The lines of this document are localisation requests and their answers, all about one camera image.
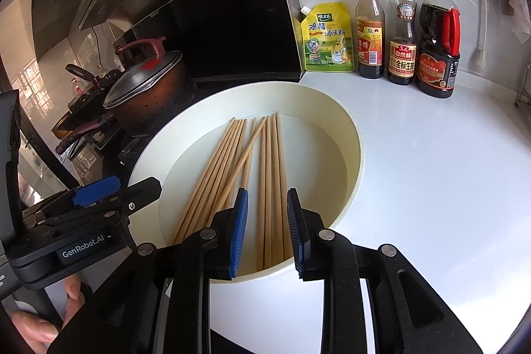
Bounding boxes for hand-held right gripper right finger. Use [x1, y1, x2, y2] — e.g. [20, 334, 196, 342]
[286, 188, 504, 354]

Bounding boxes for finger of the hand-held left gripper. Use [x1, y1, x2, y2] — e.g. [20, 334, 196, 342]
[106, 177, 163, 214]
[70, 175, 123, 209]

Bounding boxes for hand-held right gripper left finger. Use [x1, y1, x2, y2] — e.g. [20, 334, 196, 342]
[47, 188, 250, 354]

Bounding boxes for row of wooden chopsticks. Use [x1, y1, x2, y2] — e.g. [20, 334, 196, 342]
[168, 112, 293, 272]

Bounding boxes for white plastic basin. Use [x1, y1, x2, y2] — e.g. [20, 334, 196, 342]
[126, 80, 368, 287]

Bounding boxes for person's left hand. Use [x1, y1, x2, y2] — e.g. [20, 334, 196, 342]
[10, 273, 86, 354]

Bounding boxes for brown pot with glass lid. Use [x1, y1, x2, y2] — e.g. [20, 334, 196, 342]
[102, 38, 195, 139]

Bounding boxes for black range hood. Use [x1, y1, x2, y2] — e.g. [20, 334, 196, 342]
[31, 0, 301, 83]

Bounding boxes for yellow seasoning pouch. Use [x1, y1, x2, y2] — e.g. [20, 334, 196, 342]
[294, 1, 356, 73]

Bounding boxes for dark vinegar bottle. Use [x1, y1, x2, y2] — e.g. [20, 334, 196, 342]
[354, 0, 386, 80]

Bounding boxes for clear soy sauce bottle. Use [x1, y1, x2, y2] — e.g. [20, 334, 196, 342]
[387, 0, 418, 86]

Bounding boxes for red-handled frying pan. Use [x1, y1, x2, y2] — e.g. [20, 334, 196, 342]
[52, 111, 125, 160]

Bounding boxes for large red-handled soy sauce jug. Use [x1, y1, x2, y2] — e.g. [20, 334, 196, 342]
[415, 0, 462, 100]

